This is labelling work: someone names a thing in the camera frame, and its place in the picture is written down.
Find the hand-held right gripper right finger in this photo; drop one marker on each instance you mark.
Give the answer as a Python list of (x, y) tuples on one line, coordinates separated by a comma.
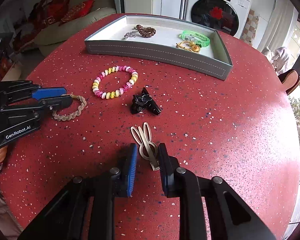
[(165, 182)]

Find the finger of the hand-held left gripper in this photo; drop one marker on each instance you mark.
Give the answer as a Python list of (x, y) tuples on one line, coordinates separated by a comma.
[(51, 92), (60, 103)]

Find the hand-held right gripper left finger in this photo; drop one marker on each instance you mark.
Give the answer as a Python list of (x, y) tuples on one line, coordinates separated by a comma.
[(131, 172)]

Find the gold rabbit hair clip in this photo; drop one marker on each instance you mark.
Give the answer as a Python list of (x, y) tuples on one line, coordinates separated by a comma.
[(146, 146)]

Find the silver charm pendant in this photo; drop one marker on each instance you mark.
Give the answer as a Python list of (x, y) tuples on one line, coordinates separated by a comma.
[(128, 35)]

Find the grey shallow box tray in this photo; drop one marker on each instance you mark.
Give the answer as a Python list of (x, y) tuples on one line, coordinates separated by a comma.
[(162, 38)]

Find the green glitter bangle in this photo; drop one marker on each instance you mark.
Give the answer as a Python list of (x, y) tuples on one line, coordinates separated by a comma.
[(205, 40)]

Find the black hair claw clip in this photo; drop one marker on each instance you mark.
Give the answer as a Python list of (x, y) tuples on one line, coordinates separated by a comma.
[(142, 101)]

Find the beige sofa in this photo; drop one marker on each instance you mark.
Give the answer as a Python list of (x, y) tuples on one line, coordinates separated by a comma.
[(90, 17)]

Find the red patterned blanket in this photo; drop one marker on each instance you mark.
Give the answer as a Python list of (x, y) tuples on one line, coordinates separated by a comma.
[(47, 7)]

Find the red embroidered cushion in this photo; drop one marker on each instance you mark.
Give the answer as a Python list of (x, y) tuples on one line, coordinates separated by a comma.
[(77, 11)]

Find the brown chair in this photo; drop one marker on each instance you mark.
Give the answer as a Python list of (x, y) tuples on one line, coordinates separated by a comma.
[(290, 80)]

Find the white towel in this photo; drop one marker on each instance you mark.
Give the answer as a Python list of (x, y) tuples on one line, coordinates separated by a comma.
[(280, 57)]

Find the white washing machine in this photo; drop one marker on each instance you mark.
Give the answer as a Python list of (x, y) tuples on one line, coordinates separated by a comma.
[(220, 12)]

